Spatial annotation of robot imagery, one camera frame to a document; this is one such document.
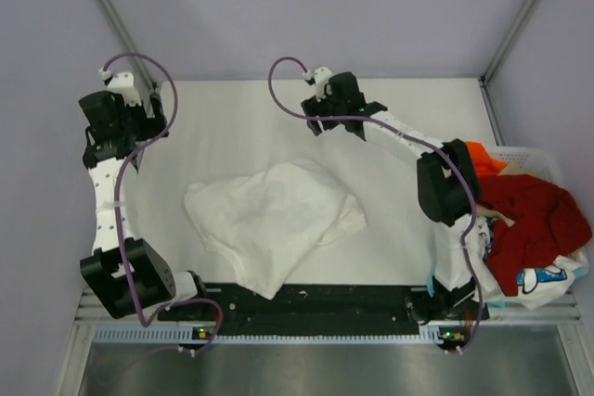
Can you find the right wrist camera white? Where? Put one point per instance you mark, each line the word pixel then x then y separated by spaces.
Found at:
pixel 318 79

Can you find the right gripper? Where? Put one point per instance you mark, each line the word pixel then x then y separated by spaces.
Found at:
pixel 312 105

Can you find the left aluminium frame post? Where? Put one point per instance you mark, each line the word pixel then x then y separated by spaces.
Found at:
pixel 113 20

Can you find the orange t shirt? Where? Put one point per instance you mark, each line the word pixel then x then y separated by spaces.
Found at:
pixel 483 163

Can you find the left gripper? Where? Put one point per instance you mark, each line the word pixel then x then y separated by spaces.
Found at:
pixel 150 126

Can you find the aluminium front rail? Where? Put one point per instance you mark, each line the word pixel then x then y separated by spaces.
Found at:
pixel 91 309

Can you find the red t shirt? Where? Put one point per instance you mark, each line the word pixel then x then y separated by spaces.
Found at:
pixel 547 223

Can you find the grey slotted cable duct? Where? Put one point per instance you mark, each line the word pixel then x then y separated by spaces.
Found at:
pixel 196 335

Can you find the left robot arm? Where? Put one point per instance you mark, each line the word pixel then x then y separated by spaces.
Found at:
pixel 123 270

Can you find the teal t shirt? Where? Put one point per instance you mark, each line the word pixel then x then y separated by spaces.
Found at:
pixel 432 284

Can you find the white laundry basket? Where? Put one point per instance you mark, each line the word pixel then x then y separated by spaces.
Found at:
pixel 540 164

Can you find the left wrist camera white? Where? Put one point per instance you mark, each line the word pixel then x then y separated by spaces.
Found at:
pixel 123 84

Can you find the right aluminium frame post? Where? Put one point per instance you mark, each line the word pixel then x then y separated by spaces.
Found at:
pixel 521 19

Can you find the aluminium frame post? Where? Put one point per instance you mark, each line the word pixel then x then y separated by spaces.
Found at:
pixel 521 19
pixel 113 20

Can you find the white printed t shirt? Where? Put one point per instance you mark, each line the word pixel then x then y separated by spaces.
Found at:
pixel 535 286

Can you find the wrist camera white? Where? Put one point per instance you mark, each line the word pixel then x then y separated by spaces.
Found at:
pixel 318 79
pixel 123 84

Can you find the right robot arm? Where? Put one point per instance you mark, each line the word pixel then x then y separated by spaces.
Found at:
pixel 447 184

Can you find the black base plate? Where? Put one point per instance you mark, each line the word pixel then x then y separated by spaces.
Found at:
pixel 336 310

